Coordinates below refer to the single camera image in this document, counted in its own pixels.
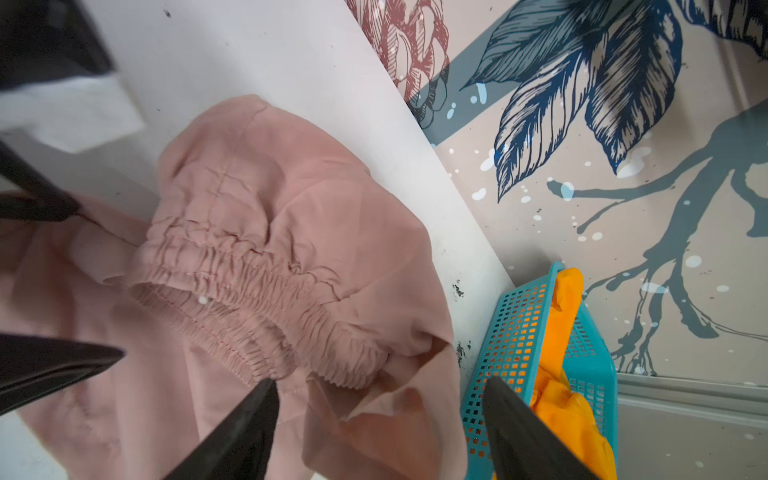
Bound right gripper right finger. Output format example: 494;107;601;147
482;377;596;480

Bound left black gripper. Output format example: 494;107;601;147
1;0;114;222

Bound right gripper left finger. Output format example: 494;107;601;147
166;379;280;480

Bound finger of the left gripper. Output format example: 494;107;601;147
1;333;125;415

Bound pink shorts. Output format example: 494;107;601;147
1;95;468;479

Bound orange shorts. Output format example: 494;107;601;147
527;267;618;479

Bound teal plastic basket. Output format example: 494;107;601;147
460;262;618;479

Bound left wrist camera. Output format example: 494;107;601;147
1;73;145;154

